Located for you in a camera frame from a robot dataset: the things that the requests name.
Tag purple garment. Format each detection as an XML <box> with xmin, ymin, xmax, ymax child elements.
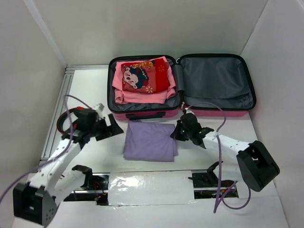
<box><xmin>123</xmin><ymin>121</ymin><xmax>178</xmax><ymax>162</ymax></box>

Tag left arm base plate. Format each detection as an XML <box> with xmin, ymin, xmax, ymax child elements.
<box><xmin>71</xmin><ymin>173</ymin><xmax>110</xmax><ymax>194</ymax></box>

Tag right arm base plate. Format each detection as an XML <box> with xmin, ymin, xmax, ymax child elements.
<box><xmin>191</xmin><ymin>172</ymin><xmax>236</xmax><ymax>191</ymax></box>

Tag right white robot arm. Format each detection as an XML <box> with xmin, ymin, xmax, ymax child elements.
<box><xmin>171</xmin><ymin>113</ymin><xmax>280</xmax><ymax>192</ymax></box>

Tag pink sweater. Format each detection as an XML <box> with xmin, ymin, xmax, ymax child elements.
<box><xmin>112</xmin><ymin>56</ymin><xmax>176</xmax><ymax>104</ymax></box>

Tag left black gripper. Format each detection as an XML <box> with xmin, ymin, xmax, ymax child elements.
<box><xmin>89</xmin><ymin>113</ymin><xmax>124</xmax><ymax>141</ymax></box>

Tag pink hard-shell suitcase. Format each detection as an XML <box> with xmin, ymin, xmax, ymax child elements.
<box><xmin>107</xmin><ymin>54</ymin><xmax>257</xmax><ymax>120</ymax></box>

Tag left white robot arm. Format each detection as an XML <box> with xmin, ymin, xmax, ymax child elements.
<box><xmin>13</xmin><ymin>107</ymin><xmax>123</xmax><ymax>227</ymax></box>

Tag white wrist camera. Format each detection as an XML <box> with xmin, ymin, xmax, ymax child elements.
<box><xmin>92</xmin><ymin>103</ymin><xmax>104</xmax><ymax>115</ymax></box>
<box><xmin>182</xmin><ymin>106</ymin><xmax>194</xmax><ymax>114</ymax></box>

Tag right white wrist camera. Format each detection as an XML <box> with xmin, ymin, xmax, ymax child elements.
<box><xmin>182</xmin><ymin>106</ymin><xmax>194</xmax><ymax>114</ymax></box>

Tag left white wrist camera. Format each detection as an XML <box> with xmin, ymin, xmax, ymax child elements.
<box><xmin>92</xmin><ymin>103</ymin><xmax>104</xmax><ymax>115</ymax></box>

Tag red cartoon print garment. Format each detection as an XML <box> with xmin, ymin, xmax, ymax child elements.
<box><xmin>121</xmin><ymin>58</ymin><xmax>170</xmax><ymax>94</ymax></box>

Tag red and black headphones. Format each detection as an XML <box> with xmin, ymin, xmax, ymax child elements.
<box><xmin>56</xmin><ymin>106</ymin><xmax>84</xmax><ymax>134</ymax></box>

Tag white glossy cover sheet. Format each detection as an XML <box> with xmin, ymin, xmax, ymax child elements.
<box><xmin>108</xmin><ymin>171</ymin><xmax>195</xmax><ymax>206</ymax></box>

